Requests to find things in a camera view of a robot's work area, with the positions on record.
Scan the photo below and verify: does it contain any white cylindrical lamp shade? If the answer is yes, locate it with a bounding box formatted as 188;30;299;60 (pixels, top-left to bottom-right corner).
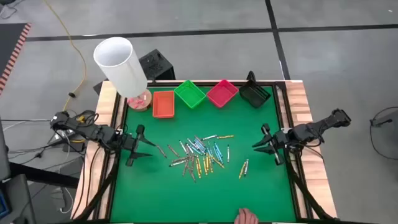
93;36;149;99

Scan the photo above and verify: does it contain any black perforated box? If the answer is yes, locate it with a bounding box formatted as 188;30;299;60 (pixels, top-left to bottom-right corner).
138;49;177;82

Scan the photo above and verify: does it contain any grey power strip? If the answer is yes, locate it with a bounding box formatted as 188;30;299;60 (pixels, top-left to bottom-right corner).
46;129;77;147

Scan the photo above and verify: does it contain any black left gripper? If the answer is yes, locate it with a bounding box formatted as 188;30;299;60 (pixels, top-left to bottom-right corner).
119;124;157;167

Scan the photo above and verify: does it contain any orange plastic basket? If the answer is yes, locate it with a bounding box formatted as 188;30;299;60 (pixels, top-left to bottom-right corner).
152;90;176;119

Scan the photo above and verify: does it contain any black metal table frame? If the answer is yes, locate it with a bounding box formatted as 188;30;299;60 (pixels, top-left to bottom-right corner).
93;80;312;223

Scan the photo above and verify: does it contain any black striped-edge floor mat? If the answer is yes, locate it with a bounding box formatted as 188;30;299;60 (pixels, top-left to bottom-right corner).
0;22;33;96

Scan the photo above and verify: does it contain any black plastic basket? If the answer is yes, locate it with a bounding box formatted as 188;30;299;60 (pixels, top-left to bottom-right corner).
238;79;272;110

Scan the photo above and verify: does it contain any green plastic basket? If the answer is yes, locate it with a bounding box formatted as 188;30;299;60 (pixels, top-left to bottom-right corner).
174;79;207;110

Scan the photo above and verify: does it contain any red plastic basket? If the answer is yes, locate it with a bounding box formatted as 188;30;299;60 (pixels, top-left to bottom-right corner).
206;79;239;109

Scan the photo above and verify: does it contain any green table mat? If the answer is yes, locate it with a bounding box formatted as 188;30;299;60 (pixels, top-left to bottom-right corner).
109;84;298;223

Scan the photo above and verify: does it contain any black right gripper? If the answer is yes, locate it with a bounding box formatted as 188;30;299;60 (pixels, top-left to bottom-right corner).
251;123;293;166

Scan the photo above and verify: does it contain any black corner bracket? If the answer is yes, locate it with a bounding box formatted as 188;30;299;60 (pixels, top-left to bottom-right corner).
93;81;108;96

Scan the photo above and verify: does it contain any person's hand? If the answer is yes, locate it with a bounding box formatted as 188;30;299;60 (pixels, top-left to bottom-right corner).
233;207;259;224

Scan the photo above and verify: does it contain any yellow cable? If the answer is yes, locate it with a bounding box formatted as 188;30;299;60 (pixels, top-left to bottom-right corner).
42;0;88;112

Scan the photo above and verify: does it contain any white power adapter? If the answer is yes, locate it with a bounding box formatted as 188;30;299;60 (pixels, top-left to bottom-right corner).
51;186;74;215

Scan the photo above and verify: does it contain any grey round stand base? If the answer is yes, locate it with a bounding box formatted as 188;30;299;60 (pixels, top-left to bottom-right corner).
369;106;398;160

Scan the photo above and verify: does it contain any dark grey equipment cart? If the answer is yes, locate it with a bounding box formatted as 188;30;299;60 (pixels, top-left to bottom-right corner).
0;173;37;224

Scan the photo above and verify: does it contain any black floor beam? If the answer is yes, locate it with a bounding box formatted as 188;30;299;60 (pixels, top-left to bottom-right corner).
9;161;80;189

